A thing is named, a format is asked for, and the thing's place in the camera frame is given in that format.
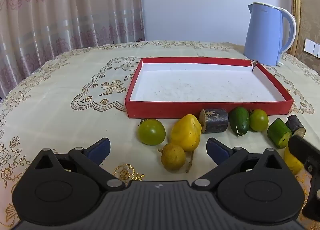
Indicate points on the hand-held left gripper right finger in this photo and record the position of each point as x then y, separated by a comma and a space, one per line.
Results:
217, 150

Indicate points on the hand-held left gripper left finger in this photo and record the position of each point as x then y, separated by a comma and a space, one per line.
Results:
98, 150

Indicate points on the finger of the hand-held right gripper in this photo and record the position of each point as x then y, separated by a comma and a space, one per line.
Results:
303, 150
314, 205

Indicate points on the yellow cut fruit piece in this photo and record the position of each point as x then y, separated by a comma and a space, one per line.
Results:
291, 161

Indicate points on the small dark sugarcane piece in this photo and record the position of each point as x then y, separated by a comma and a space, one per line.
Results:
295, 125

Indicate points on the large dark sugarcane piece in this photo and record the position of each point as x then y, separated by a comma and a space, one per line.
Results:
216, 121

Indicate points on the cut green cucumber piece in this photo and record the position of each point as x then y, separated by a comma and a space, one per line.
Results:
278, 132

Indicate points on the dark green avocado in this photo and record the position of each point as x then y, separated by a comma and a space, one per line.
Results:
239, 120

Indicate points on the small round yellow-brown fruit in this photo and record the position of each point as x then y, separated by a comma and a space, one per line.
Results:
173, 157

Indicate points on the green tomato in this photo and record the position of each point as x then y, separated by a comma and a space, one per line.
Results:
152, 132
259, 120

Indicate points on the red shallow cardboard tray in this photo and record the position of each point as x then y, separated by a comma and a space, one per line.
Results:
200, 87

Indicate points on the light blue electric kettle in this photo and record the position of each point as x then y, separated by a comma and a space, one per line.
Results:
262, 35

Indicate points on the pink patterned curtain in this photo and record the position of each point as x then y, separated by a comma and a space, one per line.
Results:
62, 7

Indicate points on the white wall switch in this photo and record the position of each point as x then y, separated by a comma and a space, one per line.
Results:
312, 48

